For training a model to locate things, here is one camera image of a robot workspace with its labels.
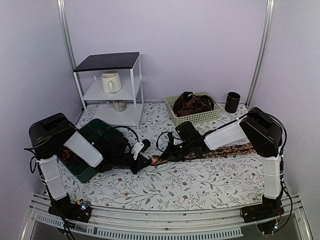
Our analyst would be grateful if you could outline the dark brown rolled ties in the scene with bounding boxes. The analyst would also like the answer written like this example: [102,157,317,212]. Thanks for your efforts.
[173,91,215,117]

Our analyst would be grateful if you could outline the aluminium front rail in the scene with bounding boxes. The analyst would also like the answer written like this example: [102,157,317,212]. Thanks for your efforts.
[21,193,313,240]

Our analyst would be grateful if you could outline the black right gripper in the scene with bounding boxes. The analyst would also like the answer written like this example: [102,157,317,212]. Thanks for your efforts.
[160,139,194,162]

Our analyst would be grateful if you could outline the cream floral patterned tie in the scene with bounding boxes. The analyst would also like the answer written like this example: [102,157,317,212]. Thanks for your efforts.
[149,143,256,166]

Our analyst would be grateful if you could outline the left aluminium frame post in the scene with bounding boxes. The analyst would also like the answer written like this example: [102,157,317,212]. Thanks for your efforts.
[56,0,87,111]

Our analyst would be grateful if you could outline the black cylindrical cup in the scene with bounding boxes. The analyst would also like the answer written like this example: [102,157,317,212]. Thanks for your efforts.
[224,91,241,114]

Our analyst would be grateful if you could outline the aluminium frame post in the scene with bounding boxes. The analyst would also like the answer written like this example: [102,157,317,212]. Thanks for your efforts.
[245,0,275,108]
[56,0,87,111]

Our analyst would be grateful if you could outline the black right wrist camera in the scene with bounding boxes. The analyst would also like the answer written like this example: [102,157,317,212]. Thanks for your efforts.
[175,121,201,142]

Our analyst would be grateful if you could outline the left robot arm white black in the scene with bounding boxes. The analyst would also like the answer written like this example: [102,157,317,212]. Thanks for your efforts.
[27,113,152,217]

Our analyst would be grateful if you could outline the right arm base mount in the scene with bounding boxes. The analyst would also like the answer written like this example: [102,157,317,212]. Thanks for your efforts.
[239,196,285,235]

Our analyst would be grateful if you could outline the pale green perforated basket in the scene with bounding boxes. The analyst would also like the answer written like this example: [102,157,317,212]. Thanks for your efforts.
[165,91,222,126]

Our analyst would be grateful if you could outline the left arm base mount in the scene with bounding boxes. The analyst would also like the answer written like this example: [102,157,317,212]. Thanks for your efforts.
[48,198,92,223]

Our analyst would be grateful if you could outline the white shelf with black top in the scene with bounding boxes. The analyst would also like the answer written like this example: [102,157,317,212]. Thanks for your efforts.
[73,52,144,128]

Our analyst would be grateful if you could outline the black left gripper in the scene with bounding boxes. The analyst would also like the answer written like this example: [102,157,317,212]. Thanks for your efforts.
[113,154,152,175]

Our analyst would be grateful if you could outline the red rolled tie in bin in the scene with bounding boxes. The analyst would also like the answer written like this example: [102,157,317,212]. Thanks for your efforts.
[59,149,72,163]

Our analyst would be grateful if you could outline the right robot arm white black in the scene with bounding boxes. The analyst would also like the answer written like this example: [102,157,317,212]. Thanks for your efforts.
[162,107,287,218]

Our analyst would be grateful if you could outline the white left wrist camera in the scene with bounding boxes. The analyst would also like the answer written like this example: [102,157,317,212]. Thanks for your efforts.
[131,139,151,160]

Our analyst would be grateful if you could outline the right aluminium frame post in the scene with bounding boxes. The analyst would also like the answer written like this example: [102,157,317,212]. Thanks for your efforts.
[245,0,275,108]

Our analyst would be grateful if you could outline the white ceramic mug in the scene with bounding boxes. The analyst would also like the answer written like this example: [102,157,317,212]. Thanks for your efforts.
[101,70,122,94]

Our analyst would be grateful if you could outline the dark green plastic bin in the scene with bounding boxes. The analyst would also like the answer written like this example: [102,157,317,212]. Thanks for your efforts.
[57,118,123,183]

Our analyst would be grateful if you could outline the floral patterned table mat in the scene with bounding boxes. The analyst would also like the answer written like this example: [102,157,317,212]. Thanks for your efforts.
[51,102,282,210]

